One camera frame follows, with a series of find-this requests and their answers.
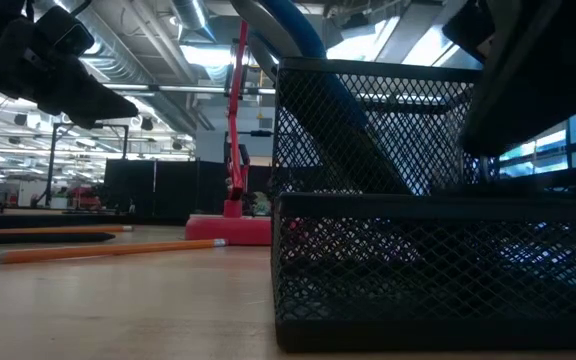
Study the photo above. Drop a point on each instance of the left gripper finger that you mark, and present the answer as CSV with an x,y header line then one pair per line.
x,y
78,92
75,120

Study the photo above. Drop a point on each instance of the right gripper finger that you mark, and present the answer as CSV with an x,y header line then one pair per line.
x,y
470,27

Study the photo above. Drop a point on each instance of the blue sticky note pad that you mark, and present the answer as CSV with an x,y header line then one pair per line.
x,y
533,110

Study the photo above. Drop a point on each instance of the orange pencil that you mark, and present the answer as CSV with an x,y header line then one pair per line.
x,y
93,251
58,229

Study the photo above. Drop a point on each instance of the black pen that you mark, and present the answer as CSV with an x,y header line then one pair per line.
x,y
33,238

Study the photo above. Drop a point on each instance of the black mesh desk organizer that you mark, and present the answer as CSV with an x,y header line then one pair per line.
x,y
418,260

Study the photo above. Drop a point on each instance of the black gantry stand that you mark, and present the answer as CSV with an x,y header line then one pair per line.
x,y
50,165

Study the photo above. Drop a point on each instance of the red background machine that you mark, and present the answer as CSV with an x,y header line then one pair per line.
x,y
85,197

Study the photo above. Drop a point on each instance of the red desk lamp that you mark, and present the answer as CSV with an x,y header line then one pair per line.
x,y
233,230

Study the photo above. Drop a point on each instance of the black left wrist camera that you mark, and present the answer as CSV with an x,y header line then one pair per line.
x,y
65,32

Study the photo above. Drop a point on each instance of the grey rectangular ceiling duct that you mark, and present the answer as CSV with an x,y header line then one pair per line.
x,y
408,40

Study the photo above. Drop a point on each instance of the black partition wall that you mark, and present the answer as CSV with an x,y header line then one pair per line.
x,y
168,190

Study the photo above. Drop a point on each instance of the round silver ceiling duct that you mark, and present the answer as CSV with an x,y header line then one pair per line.
x,y
193,15

